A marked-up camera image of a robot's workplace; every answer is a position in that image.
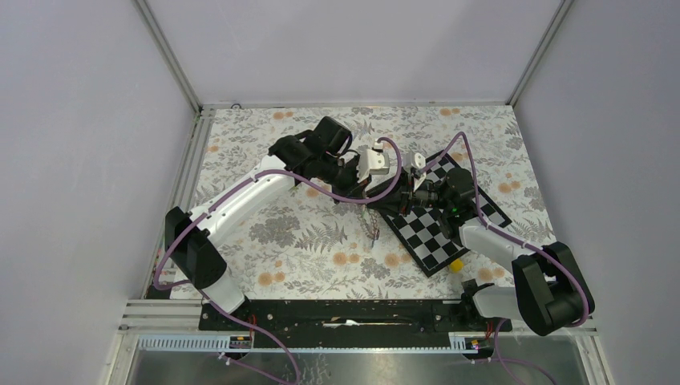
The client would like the black white checkerboard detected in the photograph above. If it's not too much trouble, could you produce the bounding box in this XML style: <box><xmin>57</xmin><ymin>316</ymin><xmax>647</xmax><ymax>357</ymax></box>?
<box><xmin>385</xmin><ymin>151</ymin><xmax>514</xmax><ymax>278</ymax></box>

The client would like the slotted cable duct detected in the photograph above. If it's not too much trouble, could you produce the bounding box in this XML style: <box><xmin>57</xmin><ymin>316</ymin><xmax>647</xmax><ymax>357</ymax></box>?
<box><xmin>137</xmin><ymin>333</ymin><xmax>479</xmax><ymax>355</ymax></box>

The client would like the floral patterned mat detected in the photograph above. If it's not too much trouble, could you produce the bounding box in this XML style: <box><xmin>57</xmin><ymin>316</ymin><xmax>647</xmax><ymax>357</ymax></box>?
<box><xmin>194</xmin><ymin>106</ymin><xmax>555</xmax><ymax>299</ymax></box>

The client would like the purple cable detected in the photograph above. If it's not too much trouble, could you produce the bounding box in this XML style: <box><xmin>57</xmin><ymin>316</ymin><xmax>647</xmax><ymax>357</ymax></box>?
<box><xmin>419</xmin><ymin>132</ymin><xmax>592</xmax><ymax>385</ymax></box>
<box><xmin>152</xmin><ymin>136</ymin><xmax>403</xmax><ymax>385</ymax></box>

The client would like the aluminium frame post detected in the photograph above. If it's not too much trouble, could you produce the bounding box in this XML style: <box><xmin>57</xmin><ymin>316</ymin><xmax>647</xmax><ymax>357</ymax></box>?
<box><xmin>132</xmin><ymin>0</ymin><xmax>202</xmax><ymax>115</ymax></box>
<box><xmin>505</xmin><ymin>0</ymin><xmax>574</xmax><ymax>107</ymax></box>

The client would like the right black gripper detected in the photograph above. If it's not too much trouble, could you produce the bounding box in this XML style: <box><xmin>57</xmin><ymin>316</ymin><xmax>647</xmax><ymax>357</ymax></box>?
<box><xmin>366</xmin><ymin>167</ymin><xmax>452</xmax><ymax>220</ymax></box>

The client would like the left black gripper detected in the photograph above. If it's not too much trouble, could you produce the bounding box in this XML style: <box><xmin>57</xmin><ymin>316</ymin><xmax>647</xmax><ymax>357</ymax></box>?
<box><xmin>318</xmin><ymin>153</ymin><xmax>372</xmax><ymax>205</ymax></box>

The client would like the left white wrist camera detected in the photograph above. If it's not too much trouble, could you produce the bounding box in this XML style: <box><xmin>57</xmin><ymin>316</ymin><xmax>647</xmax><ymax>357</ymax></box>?
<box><xmin>357</xmin><ymin>140</ymin><xmax>391</xmax><ymax>182</ymax></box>

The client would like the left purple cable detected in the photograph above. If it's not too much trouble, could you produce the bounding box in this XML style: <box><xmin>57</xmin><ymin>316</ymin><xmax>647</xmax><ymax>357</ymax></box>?
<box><xmin>152</xmin><ymin>136</ymin><xmax>403</xmax><ymax>385</ymax></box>

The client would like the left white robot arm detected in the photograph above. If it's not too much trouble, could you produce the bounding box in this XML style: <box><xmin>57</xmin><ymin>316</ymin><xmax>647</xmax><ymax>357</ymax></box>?
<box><xmin>162</xmin><ymin>116</ymin><xmax>370</xmax><ymax>330</ymax></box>

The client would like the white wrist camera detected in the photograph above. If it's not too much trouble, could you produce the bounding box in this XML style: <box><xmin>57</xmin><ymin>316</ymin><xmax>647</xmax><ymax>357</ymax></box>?
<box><xmin>403</xmin><ymin>152</ymin><xmax>427</xmax><ymax>178</ymax></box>
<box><xmin>357</xmin><ymin>140</ymin><xmax>391</xmax><ymax>182</ymax></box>

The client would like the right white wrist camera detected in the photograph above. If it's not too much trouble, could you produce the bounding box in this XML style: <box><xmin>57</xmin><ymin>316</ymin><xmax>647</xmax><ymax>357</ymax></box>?
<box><xmin>403</xmin><ymin>152</ymin><xmax>427</xmax><ymax>178</ymax></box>

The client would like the yellow cube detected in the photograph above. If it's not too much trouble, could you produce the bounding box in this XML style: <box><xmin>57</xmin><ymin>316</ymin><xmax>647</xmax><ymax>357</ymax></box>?
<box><xmin>448</xmin><ymin>259</ymin><xmax>464</xmax><ymax>273</ymax></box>

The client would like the left aluminium frame post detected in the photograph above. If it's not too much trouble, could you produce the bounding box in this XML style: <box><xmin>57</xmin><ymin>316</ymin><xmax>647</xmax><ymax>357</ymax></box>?
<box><xmin>132</xmin><ymin>0</ymin><xmax>202</xmax><ymax>115</ymax></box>

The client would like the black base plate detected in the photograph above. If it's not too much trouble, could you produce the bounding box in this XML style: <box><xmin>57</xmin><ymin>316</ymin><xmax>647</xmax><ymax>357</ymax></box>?
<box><xmin>198</xmin><ymin>299</ymin><xmax>500</xmax><ymax>347</ymax></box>

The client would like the right aluminium frame post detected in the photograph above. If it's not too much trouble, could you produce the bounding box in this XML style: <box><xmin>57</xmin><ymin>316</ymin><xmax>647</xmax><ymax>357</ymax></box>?
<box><xmin>505</xmin><ymin>0</ymin><xmax>574</xmax><ymax>107</ymax></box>

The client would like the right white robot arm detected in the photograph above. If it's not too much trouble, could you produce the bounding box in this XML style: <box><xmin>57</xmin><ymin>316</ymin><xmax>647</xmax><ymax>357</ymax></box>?
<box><xmin>368</xmin><ymin>168</ymin><xmax>594</xmax><ymax>336</ymax></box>

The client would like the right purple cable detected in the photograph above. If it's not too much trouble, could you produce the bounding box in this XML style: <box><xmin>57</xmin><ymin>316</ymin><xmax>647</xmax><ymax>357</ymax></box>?
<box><xmin>419</xmin><ymin>132</ymin><xmax>592</xmax><ymax>385</ymax></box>

